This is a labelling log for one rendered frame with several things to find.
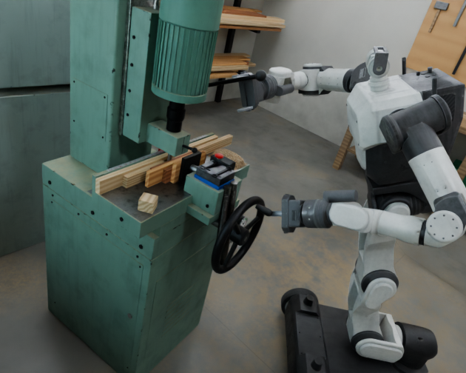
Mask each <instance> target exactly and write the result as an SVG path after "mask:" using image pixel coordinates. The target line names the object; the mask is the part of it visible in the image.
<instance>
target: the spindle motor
mask: <svg viewBox="0 0 466 373"><path fill-rule="evenodd" d="M223 3H224V0H161V5H160V12H159V20H158V33H157V41H156V48H155V60H154V67H153V74H152V86H151V91H152V92H153V93H154V94H155V95H156V96H158V97H160V98H163V99H166V100H168V101H173V102H177V103H182V104H199V103H202V102H204V101H205V100H206V95H207V90H208V86H209V79H210V74H211V70H212V62H213V58H214V54H215V47H216V42H217V35H218V30H219V26H220V20H221V15H222V11H223Z"/></svg>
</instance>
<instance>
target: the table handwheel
mask: <svg viewBox="0 0 466 373"><path fill-rule="evenodd" d="M255 204H259V205H262V206H265V203H264V200H263V199H262V198H261V197H259V196H252V197H250V198H248V199H246V200H245V201H244V202H242V204H240V205H239V206H238V207H237V208H236V210H235V211H233V213H232V214H231V215H230V217H229V219H228V220H227V222H226V223H225V224H224V226H223V228H222V229H221V231H220V234H219V235H218V237H217V240H216V242H215V245H214V248H213V251H212V259H211V265H212V269H213V270H214V271H215V272H216V273H218V274H223V273H226V272H228V271H229V270H231V269H232V268H234V267H235V266H236V265H237V264H238V263H239V262H240V260H241V259H242V258H243V256H244V255H245V254H246V253H247V252H248V250H249V248H250V246H251V245H252V244H253V242H254V239H255V238H256V236H257V233H258V232H259V230H260V227H261V224H262V222H263V218H264V214H263V213H262V212H260V211H258V210H257V214H256V218H254V219H253V220H252V221H251V222H250V223H249V224H248V225H246V226H245V227H243V226H241V225H239V224H237V222H238V220H239V219H240V217H241V216H242V215H243V214H244V213H245V212H246V211H247V210H248V209H249V208H250V207H252V206H254V205H255ZM218 223H219V219H217V220H216V221H215V222H213V223H212V224H211V225H213V226H215V227H217V228H218V225H219V224H218ZM250 229H251V231H250V232H249V230H250ZM228 236H229V239H230V241H233V244H232V247H231V249H230V251H229V253H228V255H227V257H226V259H225V261H224V263H223V265H220V256H221V253H222V250H223V247H224V244H225V242H226V240H227V238H228ZM237 245H239V246H241V248H240V249H239V250H238V252H237V253H236V254H235V255H234V257H233V258H232V256H233V254H234V251H235V250H236V248H237ZM231 258H232V259H231Z"/></svg>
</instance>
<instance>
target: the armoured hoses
mask: <svg viewBox="0 0 466 373"><path fill-rule="evenodd" d="M237 184H238V182H236V181H231V183H230V186H229V185H224V186H223V189H224V193H223V200H222V205H221V210H220V217H219V223H218V224H219V225H218V230H217V237H218V235H219V234H220V231H221V229H222V228H223V226H224V224H225V223H226V222H227V220H228V219H229V217H230V215H231V214H232V213H233V211H234V205H235V200H236V194H237ZM229 241H230V239H229V236H228V238H227V240H226V242H225V244H224V247H223V250H222V253H221V258H220V265H223V263H224V261H225V259H226V257H227V255H228V253H229Z"/></svg>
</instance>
